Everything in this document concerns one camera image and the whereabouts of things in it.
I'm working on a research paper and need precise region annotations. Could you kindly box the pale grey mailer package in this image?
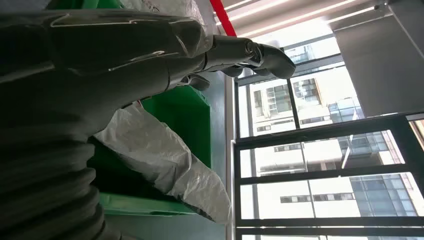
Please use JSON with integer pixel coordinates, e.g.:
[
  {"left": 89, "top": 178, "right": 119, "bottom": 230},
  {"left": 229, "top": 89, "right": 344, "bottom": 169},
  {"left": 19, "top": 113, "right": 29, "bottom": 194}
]
[{"left": 119, "top": 0, "right": 207, "bottom": 21}]

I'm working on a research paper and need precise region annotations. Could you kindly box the plain grey mailer package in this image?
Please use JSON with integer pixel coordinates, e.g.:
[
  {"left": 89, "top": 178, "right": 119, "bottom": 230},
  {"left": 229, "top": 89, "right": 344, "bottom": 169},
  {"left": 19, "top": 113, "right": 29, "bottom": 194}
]
[{"left": 93, "top": 102, "right": 232, "bottom": 225}]

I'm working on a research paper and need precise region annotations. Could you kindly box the green plastic crate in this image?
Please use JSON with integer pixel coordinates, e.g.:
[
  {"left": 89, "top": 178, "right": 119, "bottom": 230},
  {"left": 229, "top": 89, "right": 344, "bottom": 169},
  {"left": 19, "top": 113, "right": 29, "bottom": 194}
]
[{"left": 46, "top": 0, "right": 213, "bottom": 218}]

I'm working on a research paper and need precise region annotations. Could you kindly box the red ceiling beam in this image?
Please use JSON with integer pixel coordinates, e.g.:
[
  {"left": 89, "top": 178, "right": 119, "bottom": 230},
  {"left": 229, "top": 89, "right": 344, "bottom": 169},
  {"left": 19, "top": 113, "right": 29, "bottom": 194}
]
[{"left": 209, "top": 0, "right": 238, "bottom": 37}]

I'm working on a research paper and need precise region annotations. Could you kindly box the white ceiling light strip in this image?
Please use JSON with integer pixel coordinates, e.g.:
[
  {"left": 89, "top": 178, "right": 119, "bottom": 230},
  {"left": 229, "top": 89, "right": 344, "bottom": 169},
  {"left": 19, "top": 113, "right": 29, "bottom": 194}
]
[
  {"left": 325, "top": 5, "right": 378, "bottom": 25},
  {"left": 215, "top": 0, "right": 293, "bottom": 26},
  {"left": 238, "top": 0, "right": 359, "bottom": 38}
]

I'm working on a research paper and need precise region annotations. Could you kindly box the white window sill ledge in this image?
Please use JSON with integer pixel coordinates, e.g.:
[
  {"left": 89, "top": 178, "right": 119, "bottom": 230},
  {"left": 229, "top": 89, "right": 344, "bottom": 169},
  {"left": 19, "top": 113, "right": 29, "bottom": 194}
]
[{"left": 224, "top": 74, "right": 237, "bottom": 240}]

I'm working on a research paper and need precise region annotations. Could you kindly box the grey window blind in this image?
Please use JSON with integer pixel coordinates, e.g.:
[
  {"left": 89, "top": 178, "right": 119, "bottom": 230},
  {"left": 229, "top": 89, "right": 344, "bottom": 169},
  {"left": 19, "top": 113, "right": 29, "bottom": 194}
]
[{"left": 332, "top": 0, "right": 424, "bottom": 117}]

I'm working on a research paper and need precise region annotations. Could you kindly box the black window frame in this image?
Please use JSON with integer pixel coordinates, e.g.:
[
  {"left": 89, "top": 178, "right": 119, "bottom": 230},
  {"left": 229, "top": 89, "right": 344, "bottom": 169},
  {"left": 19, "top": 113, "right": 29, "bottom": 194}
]
[{"left": 233, "top": 33, "right": 424, "bottom": 240}]

